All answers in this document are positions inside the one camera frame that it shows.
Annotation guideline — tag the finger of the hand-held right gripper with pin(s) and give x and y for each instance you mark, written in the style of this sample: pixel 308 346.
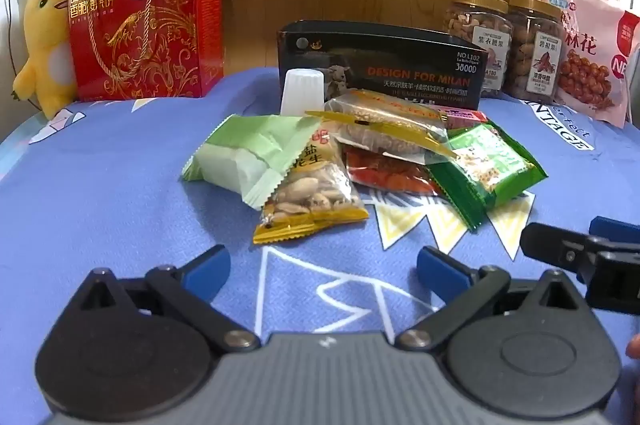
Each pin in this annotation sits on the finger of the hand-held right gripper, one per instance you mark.
pixel 607 225
pixel 550 245

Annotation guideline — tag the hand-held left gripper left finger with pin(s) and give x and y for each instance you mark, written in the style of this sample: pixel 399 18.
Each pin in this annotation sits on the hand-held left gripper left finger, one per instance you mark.
pixel 207 272

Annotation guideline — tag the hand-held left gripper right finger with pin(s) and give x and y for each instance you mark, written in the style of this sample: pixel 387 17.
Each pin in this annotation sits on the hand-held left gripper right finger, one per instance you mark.
pixel 440 270

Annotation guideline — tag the black cardboard box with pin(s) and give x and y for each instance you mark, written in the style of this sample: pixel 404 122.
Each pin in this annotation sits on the black cardboard box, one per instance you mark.
pixel 400 55

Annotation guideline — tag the person's right hand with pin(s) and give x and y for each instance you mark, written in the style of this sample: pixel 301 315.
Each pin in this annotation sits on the person's right hand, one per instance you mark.
pixel 634 346

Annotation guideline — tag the red snack packet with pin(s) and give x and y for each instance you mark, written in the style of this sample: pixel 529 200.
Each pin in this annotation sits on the red snack packet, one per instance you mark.
pixel 380 170

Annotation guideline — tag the light green snack packet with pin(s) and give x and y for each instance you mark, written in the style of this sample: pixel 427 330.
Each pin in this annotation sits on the light green snack packet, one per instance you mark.
pixel 235 155

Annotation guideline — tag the yellow peanut packet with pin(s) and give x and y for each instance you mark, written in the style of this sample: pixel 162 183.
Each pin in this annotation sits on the yellow peanut packet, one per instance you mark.
pixel 310 195

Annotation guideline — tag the pink snack packet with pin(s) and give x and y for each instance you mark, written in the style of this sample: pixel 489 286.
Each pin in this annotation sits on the pink snack packet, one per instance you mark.
pixel 465 117

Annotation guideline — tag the clear yellow-trimmed snack packet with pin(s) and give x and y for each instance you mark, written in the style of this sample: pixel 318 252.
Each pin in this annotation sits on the clear yellow-trimmed snack packet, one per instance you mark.
pixel 385 125

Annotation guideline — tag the pink peanut bag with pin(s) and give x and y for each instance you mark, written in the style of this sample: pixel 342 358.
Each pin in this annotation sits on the pink peanut bag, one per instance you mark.
pixel 590 55

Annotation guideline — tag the pecan jar with gold lid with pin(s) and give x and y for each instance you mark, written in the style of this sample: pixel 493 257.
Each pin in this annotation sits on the pecan jar with gold lid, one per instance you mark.
pixel 535 55

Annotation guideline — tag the white ribbed plastic cup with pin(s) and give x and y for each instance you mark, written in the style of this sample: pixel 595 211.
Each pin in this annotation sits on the white ribbed plastic cup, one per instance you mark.
pixel 301 92

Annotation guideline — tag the cashew jar with gold lid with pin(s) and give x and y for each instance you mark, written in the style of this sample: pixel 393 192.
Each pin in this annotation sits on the cashew jar with gold lid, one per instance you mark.
pixel 480 40

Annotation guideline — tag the red biscuit gift box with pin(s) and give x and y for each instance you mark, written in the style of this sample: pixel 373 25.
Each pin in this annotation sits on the red biscuit gift box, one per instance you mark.
pixel 165 55

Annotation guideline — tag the yellow plush duck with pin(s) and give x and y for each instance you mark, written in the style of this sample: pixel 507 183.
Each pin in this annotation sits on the yellow plush duck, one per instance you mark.
pixel 42 35

